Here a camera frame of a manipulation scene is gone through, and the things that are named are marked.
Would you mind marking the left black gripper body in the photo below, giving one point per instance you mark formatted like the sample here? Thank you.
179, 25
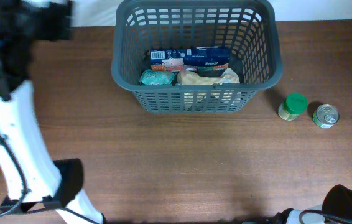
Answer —
52, 25

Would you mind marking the teal snack packet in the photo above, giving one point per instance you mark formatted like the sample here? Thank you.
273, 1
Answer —
152, 77

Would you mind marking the blue carton box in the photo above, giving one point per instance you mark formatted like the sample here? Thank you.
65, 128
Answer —
192, 59

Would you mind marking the tan food pouch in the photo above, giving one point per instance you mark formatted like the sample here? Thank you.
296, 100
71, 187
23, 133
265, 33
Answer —
192, 78

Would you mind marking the grey plastic basket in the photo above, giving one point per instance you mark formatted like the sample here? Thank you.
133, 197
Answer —
247, 28

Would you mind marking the green lid jar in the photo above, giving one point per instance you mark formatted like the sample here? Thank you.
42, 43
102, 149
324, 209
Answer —
292, 107

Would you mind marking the silver tin can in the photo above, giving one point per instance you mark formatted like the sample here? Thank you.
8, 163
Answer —
326, 116

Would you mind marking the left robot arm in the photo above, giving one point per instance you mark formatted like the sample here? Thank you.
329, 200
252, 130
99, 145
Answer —
35, 182

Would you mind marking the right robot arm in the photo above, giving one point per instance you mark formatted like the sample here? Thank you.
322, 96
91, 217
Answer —
336, 208

